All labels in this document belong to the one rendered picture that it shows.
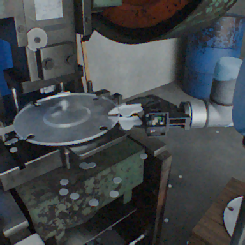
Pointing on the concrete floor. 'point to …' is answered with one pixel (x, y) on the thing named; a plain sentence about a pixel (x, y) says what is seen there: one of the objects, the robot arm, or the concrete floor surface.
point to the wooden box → (217, 217)
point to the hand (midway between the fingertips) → (112, 113)
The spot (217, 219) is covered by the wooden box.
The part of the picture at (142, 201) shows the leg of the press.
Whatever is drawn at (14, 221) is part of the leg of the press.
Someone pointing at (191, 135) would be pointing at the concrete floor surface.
